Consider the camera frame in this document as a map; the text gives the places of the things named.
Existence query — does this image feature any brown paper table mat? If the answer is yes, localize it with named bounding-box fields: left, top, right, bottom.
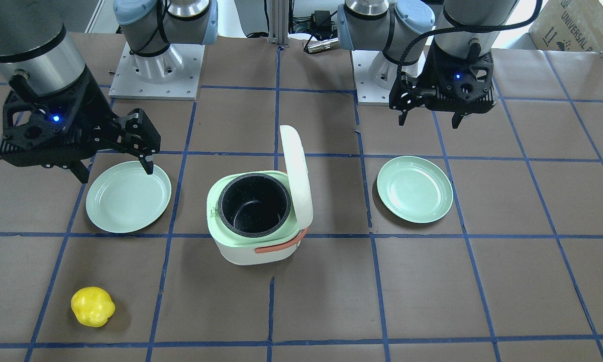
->
left=0, top=38, right=603, bottom=361

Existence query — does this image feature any white rice cooker orange handle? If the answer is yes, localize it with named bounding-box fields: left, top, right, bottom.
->
left=206, top=125, right=314, bottom=266

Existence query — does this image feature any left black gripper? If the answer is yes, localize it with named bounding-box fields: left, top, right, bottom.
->
left=389, top=43, right=496, bottom=130

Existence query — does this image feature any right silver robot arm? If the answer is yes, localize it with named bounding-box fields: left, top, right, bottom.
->
left=0, top=1, right=219, bottom=184

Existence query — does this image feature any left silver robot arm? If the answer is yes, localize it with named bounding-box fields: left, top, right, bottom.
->
left=335, top=1, right=518, bottom=128

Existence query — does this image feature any aluminium frame post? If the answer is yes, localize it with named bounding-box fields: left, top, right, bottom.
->
left=266, top=1, right=293, bottom=48

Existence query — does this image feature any cardboard box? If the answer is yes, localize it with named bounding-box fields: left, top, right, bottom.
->
left=529, top=1, right=603, bottom=51

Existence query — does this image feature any green plate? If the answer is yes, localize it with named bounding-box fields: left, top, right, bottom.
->
left=377, top=156, right=453, bottom=224
left=85, top=162, right=171, bottom=233

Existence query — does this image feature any yellow toy bell pepper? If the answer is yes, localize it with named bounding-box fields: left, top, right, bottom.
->
left=70, top=286, right=116, bottom=328

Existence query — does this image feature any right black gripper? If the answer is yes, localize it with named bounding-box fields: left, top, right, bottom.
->
left=0, top=68, right=161, bottom=184

